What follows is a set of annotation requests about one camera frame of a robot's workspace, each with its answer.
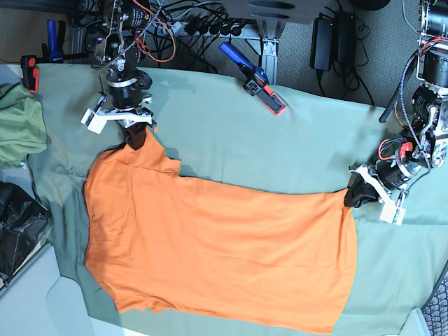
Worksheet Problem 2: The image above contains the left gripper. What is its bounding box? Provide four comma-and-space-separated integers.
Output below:
344, 157, 423, 207

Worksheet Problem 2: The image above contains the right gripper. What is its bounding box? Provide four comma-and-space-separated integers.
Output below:
99, 78, 158, 150

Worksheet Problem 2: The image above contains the orange T-shirt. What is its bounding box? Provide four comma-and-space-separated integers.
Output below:
84, 134, 357, 334

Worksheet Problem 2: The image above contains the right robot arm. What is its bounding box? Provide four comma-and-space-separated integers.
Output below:
80, 1, 157, 150

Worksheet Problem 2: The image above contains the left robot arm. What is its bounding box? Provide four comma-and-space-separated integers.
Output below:
344, 1, 447, 208

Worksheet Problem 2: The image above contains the green table cloth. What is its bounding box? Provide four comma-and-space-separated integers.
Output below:
28, 64, 447, 335

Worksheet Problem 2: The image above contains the green garment pile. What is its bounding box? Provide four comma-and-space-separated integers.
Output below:
1, 83, 47, 169

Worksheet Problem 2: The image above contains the blue clamp at left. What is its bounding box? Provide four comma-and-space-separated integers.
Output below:
20, 20, 89, 93

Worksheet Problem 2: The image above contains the blue clamp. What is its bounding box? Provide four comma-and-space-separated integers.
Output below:
219, 42, 286, 116
20, 20, 89, 93

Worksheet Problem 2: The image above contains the blue clamp at centre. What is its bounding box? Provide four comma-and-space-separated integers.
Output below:
219, 42, 286, 116

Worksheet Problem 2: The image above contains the black plastic bag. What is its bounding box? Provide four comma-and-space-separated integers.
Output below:
1, 182, 50, 287

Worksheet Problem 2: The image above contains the black power adapter right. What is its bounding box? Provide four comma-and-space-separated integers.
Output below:
309, 17, 333, 71

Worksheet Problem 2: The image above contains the black power adapter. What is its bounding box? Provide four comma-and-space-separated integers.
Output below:
335, 11, 356, 64
309, 17, 333, 71

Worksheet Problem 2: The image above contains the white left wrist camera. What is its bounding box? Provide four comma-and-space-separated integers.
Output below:
379, 202, 406, 225

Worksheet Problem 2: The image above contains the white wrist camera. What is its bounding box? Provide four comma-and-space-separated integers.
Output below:
80, 108, 107, 134
379, 202, 406, 225

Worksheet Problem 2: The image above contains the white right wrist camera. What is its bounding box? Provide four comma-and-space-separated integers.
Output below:
80, 108, 107, 134

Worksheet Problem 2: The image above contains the aluminium frame post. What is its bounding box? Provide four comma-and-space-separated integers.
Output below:
256, 19, 286, 85

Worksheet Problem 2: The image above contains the grey cable on floor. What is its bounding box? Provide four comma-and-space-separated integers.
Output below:
400, 0, 421, 36

